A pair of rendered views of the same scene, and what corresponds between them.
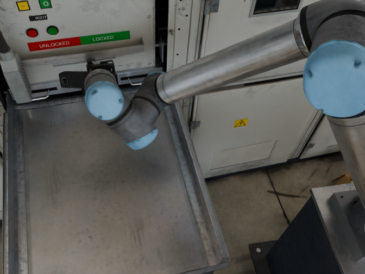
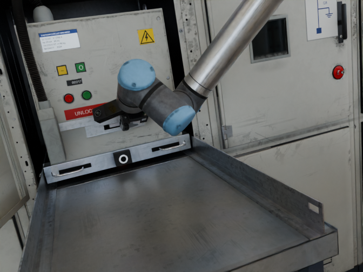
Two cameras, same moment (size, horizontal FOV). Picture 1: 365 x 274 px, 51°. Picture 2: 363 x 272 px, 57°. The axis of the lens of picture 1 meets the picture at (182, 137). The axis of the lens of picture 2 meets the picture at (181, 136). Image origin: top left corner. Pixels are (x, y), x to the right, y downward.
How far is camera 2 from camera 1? 0.76 m
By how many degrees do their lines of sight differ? 41
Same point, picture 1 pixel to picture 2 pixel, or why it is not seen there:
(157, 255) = (233, 245)
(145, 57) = not seen: hidden behind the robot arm
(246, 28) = (252, 75)
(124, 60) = (153, 128)
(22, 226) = (46, 258)
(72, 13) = (103, 77)
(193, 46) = (212, 101)
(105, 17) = not seen: hidden behind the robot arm
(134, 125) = (169, 95)
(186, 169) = (238, 183)
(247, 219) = not seen: outside the picture
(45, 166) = (79, 213)
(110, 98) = (141, 66)
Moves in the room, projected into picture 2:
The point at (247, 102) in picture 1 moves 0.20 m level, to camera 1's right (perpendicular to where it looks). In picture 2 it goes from (281, 169) to (328, 162)
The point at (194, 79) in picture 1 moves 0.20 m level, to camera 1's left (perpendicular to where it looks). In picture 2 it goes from (217, 45) to (143, 56)
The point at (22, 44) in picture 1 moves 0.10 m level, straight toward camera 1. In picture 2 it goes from (59, 112) to (66, 114)
